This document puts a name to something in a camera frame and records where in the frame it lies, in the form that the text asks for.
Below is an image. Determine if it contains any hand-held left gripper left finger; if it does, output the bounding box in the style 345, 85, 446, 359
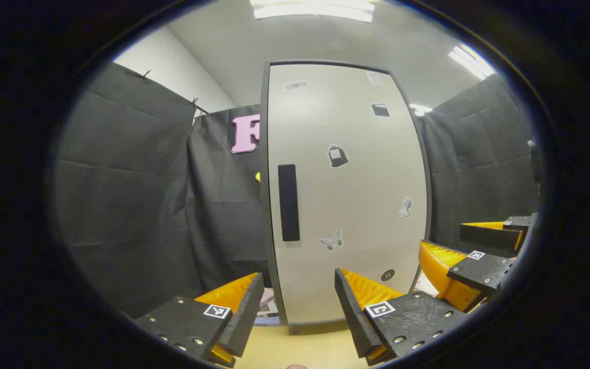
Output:
134, 272, 265, 368

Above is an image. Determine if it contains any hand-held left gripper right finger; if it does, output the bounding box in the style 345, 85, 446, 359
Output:
334, 268, 472, 366

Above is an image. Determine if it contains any grey cabinet door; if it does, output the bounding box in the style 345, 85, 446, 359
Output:
267, 63, 429, 324

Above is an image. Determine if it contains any black cabinet door handle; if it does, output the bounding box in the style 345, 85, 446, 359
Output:
278, 164, 301, 242

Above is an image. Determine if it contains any white book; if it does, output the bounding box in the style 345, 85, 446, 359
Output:
258, 288, 279, 317

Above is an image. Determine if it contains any long ceiling light strip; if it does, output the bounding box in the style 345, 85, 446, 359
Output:
448, 45, 495, 80

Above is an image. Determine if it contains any black backdrop cloth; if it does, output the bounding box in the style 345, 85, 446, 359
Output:
54, 61, 541, 318

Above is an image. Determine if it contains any large ceiling light panel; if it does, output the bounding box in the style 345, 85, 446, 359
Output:
250, 0, 376, 24

